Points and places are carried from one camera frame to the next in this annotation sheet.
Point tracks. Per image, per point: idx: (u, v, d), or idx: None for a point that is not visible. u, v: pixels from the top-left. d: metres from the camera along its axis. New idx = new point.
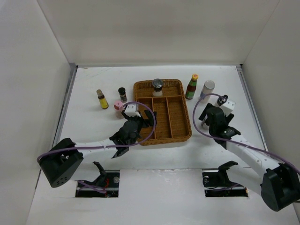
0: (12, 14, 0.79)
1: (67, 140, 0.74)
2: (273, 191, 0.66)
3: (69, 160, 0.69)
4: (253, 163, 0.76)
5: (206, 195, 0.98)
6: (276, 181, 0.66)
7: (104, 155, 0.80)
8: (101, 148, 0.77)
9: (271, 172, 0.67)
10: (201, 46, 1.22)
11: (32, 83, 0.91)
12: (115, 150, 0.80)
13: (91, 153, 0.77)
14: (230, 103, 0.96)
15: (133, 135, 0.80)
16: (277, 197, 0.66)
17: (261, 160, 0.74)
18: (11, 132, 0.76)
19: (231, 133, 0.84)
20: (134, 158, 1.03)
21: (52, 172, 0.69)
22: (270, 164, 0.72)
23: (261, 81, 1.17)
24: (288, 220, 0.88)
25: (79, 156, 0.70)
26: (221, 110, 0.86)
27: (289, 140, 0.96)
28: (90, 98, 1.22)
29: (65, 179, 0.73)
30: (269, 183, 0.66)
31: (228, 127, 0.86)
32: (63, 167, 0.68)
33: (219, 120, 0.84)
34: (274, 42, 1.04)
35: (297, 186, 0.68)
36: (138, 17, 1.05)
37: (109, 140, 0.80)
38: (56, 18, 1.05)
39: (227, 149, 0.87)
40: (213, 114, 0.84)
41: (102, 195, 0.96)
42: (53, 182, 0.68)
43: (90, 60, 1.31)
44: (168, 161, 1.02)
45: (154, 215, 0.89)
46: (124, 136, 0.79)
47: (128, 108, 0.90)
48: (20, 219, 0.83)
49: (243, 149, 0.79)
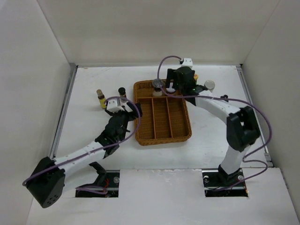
0: (12, 14, 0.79)
1: (46, 160, 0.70)
2: (235, 132, 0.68)
3: (50, 179, 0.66)
4: (218, 112, 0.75)
5: (206, 195, 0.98)
6: (237, 123, 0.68)
7: (92, 160, 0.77)
8: (86, 156, 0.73)
9: (233, 116, 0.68)
10: (201, 46, 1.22)
11: (32, 84, 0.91)
12: (102, 153, 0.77)
13: (75, 165, 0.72)
14: (187, 61, 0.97)
15: (120, 130, 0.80)
16: (239, 137, 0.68)
17: (225, 108, 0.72)
18: (11, 133, 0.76)
19: (200, 91, 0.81)
20: (134, 159, 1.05)
21: (39, 195, 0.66)
22: (233, 110, 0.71)
23: (261, 80, 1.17)
24: (289, 221, 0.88)
25: (61, 173, 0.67)
26: (190, 70, 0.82)
27: (288, 140, 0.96)
28: (90, 98, 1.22)
29: (55, 197, 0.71)
30: (232, 126, 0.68)
31: (198, 85, 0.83)
32: (48, 188, 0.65)
33: (188, 80, 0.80)
34: (274, 42, 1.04)
35: (256, 126, 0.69)
36: (138, 17, 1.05)
37: (95, 144, 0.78)
38: (56, 18, 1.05)
39: (196, 106, 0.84)
40: (183, 73, 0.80)
41: (102, 196, 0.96)
42: (43, 204, 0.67)
43: (90, 60, 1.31)
44: (168, 162, 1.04)
45: (154, 215, 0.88)
46: (111, 133, 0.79)
47: (109, 104, 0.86)
48: (20, 219, 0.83)
49: (209, 101, 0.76)
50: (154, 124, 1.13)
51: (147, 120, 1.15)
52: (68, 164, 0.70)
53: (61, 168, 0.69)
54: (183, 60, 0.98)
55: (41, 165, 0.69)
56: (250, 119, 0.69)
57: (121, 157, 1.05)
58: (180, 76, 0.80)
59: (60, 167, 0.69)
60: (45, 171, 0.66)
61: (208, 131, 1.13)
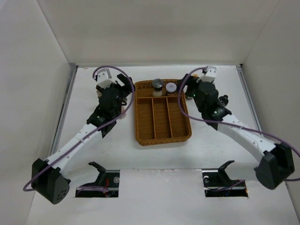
0: (12, 14, 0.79)
1: (38, 162, 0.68)
2: (271, 172, 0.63)
3: (49, 181, 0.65)
4: (247, 144, 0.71)
5: (206, 195, 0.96)
6: (274, 163, 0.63)
7: (88, 144, 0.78)
8: (81, 143, 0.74)
9: (268, 154, 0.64)
10: (201, 46, 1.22)
11: (33, 84, 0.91)
12: (97, 134, 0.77)
13: (71, 158, 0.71)
14: (212, 71, 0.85)
15: (114, 104, 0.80)
16: (274, 177, 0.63)
17: (257, 141, 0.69)
18: (11, 133, 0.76)
19: (222, 114, 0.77)
20: (134, 159, 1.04)
21: (46, 195, 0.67)
22: (267, 146, 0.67)
23: (261, 80, 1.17)
24: (289, 221, 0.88)
25: (56, 173, 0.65)
26: (214, 89, 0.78)
27: (288, 140, 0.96)
28: (90, 98, 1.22)
29: (64, 191, 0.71)
30: (267, 166, 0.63)
31: (220, 106, 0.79)
32: (50, 189, 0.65)
33: (212, 101, 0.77)
34: (274, 42, 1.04)
35: (290, 164, 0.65)
36: (138, 17, 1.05)
37: (88, 127, 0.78)
38: (56, 18, 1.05)
39: (219, 130, 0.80)
40: (206, 94, 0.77)
41: (102, 195, 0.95)
42: (53, 202, 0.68)
43: (90, 60, 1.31)
44: (168, 162, 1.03)
45: (154, 215, 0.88)
46: (106, 108, 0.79)
47: (99, 78, 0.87)
48: (20, 219, 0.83)
49: (237, 131, 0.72)
50: (154, 124, 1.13)
51: (147, 120, 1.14)
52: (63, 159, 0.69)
53: (57, 166, 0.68)
54: (206, 68, 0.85)
55: (35, 168, 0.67)
56: (285, 156, 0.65)
57: (121, 157, 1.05)
58: (204, 96, 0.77)
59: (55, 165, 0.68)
60: (40, 174, 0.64)
61: (208, 131, 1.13)
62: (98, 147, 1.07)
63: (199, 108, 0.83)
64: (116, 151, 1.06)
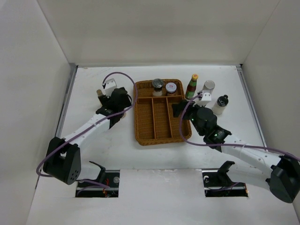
0: (12, 14, 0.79)
1: (55, 140, 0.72)
2: (283, 187, 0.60)
3: (66, 155, 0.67)
4: (253, 162, 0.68)
5: (206, 195, 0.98)
6: (285, 177, 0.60)
7: (99, 131, 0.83)
8: (93, 127, 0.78)
9: (277, 168, 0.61)
10: (201, 46, 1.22)
11: (33, 84, 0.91)
12: (107, 122, 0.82)
13: (86, 138, 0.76)
14: (206, 95, 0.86)
15: (123, 99, 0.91)
16: (289, 191, 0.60)
17: (262, 158, 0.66)
18: (11, 133, 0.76)
19: (222, 136, 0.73)
20: (134, 158, 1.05)
21: (60, 173, 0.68)
22: (273, 160, 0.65)
23: (261, 80, 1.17)
24: (288, 221, 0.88)
25: (74, 147, 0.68)
26: (213, 114, 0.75)
27: (288, 140, 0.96)
28: (90, 98, 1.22)
29: (76, 172, 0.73)
30: (279, 182, 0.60)
31: (221, 128, 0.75)
32: (66, 164, 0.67)
33: (212, 125, 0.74)
34: (274, 42, 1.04)
35: None
36: (138, 17, 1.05)
37: (99, 116, 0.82)
38: (56, 18, 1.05)
39: (222, 152, 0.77)
40: (206, 120, 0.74)
41: (102, 195, 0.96)
42: (67, 180, 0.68)
43: (90, 60, 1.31)
44: (168, 162, 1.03)
45: (154, 215, 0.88)
46: (116, 102, 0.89)
47: (108, 85, 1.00)
48: (20, 219, 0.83)
49: (240, 150, 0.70)
50: (154, 124, 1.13)
51: (147, 120, 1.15)
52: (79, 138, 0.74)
53: (73, 143, 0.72)
54: (201, 93, 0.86)
55: (52, 145, 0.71)
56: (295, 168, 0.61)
57: (121, 158, 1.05)
58: (204, 123, 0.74)
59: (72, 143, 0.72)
60: (59, 148, 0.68)
61: None
62: (98, 148, 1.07)
63: (199, 133, 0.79)
64: (116, 151, 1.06)
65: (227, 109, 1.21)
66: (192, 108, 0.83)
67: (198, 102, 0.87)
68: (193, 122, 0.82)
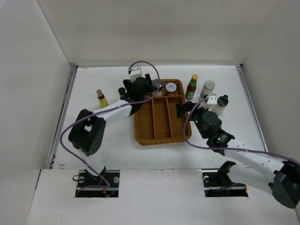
0: (11, 14, 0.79)
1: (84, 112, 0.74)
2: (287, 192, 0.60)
3: (93, 125, 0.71)
4: (256, 167, 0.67)
5: (206, 195, 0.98)
6: (288, 183, 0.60)
7: (120, 115, 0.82)
8: (118, 109, 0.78)
9: (280, 174, 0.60)
10: (200, 46, 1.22)
11: (33, 84, 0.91)
12: (130, 108, 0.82)
13: (111, 116, 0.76)
14: (213, 98, 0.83)
15: (146, 87, 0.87)
16: (293, 197, 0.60)
17: (265, 162, 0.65)
18: (11, 132, 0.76)
19: (226, 139, 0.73)
20: (134, 159, 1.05)
21: (84, 141, 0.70)
22: (276, 165, 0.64)
23: (261, 80, 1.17)
24: (288, 221, 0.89)
25: (101, 120, 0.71)
26: (218, 118, 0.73)
27: (288, 140, 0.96)
28: (90, 98, 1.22)
29: (97, 146, 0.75)
30: (281, 187, 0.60)
31: (224, 132, 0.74)
32: (92, 133, 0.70)
33: (216, 129, 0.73)
34: (275, 42, 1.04)
35: None
36: (138, 17, 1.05)
37: (123, 100, 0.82)
38: (56, 18, 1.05)
39: (225, 156, 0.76)
40: (211, 124, 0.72)
41: (102, 196, 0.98)
42: (88, 149, 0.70)
43: (89, 60, 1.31)
44: (168, 162, 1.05)
45: (154, 215, 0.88)
46: (137, 91, 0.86)
47: (133, 71, 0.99)
48: (20, 219, 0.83)
49: (243, 154, 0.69)
50: (154, 124, 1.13)
51: (147, 120, 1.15)
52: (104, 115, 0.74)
53: (99, 117, 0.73)
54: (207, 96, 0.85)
55: (80, 116, 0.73)
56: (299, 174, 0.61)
57: (121, 158, 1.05)
58: (208, 126, 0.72)
59: (98, 116, 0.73)
60: (88, 115, 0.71)
61: None
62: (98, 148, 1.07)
63: (203, 136, 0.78)
64: (116, 151, 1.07)
65: (227, 109, 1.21)
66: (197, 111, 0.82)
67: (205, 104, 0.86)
68: (197, 124, 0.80)
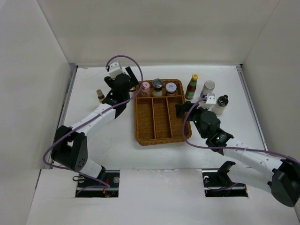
0: (11, 14, 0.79)
1: (63, 128, 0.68)
2: (285, 190, 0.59)
3: (74, 142, 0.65)
4: (254, 166, 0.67)
5: (207, 195, 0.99)
6: (286, 181, 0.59)
7: (105, 121, 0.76)
8: (99, 116, 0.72)
9: (279, 172, 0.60)
10: (200, 46, 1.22)
11: (33, 84, 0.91)
12: (113, 112, 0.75)
13: (92, 127, 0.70)
14: (211, 98, 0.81)
15: (127, 86, 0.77)
16: (291, 195, 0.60)
17: (264, 161, 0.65)
18: (11, 132, 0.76)
19: (225, 139, 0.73)
20: (134, 159, 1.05)
21: (67, 160, 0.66)
22: (274, 164, 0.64)
23: (261, 80, 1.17)
24: (288, 221, 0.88)
25: (80, 137, 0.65)
26: (217, 118, 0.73)
27: (288, 140, 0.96)
28: (90, 98, 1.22)
29: (83, 160, 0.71)
30: (280, 185, 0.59)
31: (223, 131, 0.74)
32: (73, 154, 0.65)
33: (215, 129, 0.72)
34: (275, 42, 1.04)
35: None
36: (138, 17, 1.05)
37: (104, 105, 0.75)
38: (56, 18, 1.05)
39: (224, 155, 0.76)
40: (209, 123, 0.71)
41: (102, 195, 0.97)
42: (74, 167, 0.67)
43: (89, 60, 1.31)
44: (168, 162, 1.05)
45: (154, 215, 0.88)
46: (119, 91, 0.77)
47: (111, 68, 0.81)
48: (20, 218, 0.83)
49: (242, 153, 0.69)
50: (154, 124, 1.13)
51: (147, 120, 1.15)
52: (85, 128, 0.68)
53: (79, 131, 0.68)
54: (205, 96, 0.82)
55: (60, 134, 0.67)
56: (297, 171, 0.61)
57: (121, 157, 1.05)
58: (207, 126, 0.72)
59: (78, 131, 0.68)
60: (66, 135, 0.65)
61: None
62: (97, 148, 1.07)
63: (202, 136, 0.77)
64: (116, 151, 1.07)
65: (227, 109, 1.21)
66: (196, 111, 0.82)
67: (203, 104, 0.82)
68: (196, 124, 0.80)
